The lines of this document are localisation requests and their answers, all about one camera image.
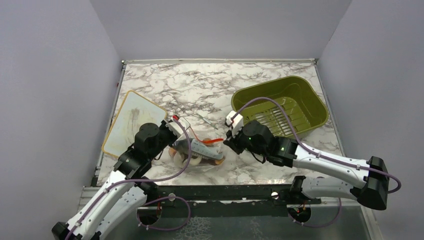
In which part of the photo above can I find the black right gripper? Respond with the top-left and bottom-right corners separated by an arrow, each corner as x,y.
224,123 -> 268,157

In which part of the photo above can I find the grey toy fish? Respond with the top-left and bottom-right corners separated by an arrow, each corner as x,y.
172,138 -> 224,160

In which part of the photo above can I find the clear zip top bag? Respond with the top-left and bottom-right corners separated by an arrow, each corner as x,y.
168,127 -> 226,168

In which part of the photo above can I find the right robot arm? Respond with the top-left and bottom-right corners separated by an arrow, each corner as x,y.
223,119 -> 389,211

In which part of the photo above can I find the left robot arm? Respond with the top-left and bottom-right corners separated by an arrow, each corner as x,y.
51,117 -> 190,240

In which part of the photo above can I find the white cutting board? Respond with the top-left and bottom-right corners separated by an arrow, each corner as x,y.
101,90 -> 168,158

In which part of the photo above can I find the olive green plastic bin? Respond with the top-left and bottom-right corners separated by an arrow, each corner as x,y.
231,76 -> 329,138

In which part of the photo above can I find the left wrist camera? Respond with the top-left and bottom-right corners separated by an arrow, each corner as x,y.
165,115 -> 191,137

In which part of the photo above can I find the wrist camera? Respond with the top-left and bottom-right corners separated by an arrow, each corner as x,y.
225,110 -> 244,138
165,115 -> 191,137

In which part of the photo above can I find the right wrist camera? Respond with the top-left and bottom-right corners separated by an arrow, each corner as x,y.
225,110 -> 244,138

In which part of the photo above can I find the black base frame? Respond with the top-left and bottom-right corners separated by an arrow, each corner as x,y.
137,176 -> 322,223

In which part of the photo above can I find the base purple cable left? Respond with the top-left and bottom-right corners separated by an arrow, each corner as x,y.
136,194 -> 192,232

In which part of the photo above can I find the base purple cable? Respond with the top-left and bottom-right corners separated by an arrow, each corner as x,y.
136,194 -> 192,232
287,198 -> 343,230

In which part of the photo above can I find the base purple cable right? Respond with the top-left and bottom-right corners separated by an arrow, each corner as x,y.
287,198 -> 343,230

